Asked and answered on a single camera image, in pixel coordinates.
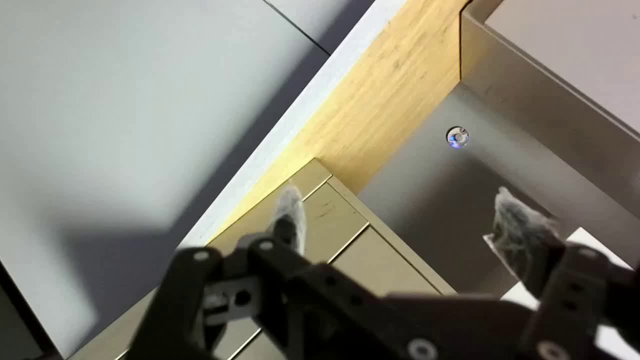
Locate wooden countertop edge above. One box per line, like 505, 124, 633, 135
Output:
177, 0, 505, 250

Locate beige drawer cabinet front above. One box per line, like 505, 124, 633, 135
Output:
68, 159, 458, 360

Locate round silver cabinet lock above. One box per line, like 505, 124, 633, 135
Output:
443, 124, 469, 151

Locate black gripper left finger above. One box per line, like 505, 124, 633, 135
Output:
125, 186, 427, 360

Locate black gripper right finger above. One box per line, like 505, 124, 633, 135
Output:
491, 186, 640, 360

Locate stainless steel sink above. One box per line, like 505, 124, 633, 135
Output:
358, 0, 640, 299

